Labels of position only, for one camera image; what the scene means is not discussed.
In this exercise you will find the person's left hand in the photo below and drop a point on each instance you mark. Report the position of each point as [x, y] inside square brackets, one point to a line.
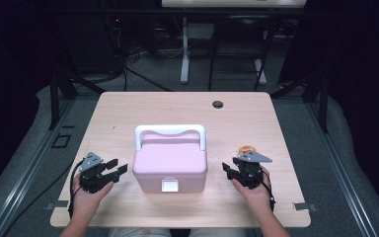
[85, 202]

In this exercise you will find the grey tape strip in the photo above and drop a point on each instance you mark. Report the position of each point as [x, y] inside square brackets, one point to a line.
[57, 205]
[304, 206]

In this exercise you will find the dark round table grommet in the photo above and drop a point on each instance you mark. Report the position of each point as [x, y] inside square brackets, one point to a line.
[217, 104]

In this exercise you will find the pink storage box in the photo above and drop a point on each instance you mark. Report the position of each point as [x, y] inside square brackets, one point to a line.
[169, 161]

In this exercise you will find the black metal stand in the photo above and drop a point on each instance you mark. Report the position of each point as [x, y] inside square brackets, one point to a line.
[324, 98]
[54, 98]

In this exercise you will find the white desk with legs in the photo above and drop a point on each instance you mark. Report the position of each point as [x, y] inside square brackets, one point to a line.
[185, 49]

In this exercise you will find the person's right hand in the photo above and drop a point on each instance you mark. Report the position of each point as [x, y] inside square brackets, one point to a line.
[260, 199]

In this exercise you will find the metal floor rail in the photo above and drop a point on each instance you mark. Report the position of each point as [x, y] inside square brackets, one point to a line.
[26, 171]
[340, 171]

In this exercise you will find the round orange snack packet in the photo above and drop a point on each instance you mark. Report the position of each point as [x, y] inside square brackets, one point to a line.
[245, 149]

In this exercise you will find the black metal chair frame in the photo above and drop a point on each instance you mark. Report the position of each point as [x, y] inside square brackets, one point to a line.
[212, 56]

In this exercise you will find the dark computer tower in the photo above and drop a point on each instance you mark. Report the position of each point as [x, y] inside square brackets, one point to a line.
[89, 42]

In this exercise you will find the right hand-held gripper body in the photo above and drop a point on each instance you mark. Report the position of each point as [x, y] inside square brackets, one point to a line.
[251, 174]

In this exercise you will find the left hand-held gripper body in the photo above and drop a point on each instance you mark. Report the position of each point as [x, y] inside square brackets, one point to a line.
[90, 174]

